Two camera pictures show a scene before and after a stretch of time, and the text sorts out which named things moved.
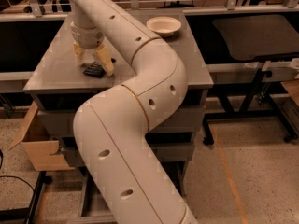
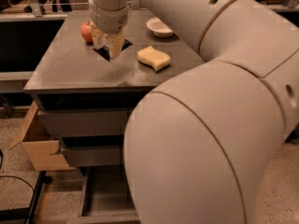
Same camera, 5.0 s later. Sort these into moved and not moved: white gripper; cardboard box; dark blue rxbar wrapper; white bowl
Moved: dark blue rxbar wrapper; white gripper
Not moved: cardboard box; white bowl
